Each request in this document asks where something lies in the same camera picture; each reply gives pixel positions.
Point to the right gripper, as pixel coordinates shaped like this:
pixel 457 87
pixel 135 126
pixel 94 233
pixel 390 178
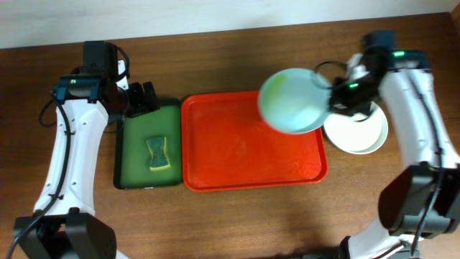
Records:
pixel 340 99

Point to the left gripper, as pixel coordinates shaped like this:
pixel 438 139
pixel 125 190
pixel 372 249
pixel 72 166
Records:
pixel 140 99

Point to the white plate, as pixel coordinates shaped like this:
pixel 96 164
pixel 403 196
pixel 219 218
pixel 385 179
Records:
pixel 355 131

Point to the light blue plate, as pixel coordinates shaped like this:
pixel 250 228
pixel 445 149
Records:
pixel 294 101

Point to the yellow green scrub sponge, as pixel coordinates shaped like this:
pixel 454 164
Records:
pixel 157 147

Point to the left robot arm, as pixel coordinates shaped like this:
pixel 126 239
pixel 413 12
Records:
pixel 91 97

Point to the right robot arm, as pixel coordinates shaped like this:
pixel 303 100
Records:
pixel 423 201

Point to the dark green tray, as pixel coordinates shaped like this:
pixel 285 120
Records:
pixel 132 162

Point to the red plastic tray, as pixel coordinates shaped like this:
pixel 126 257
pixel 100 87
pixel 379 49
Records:
pixel 227 146

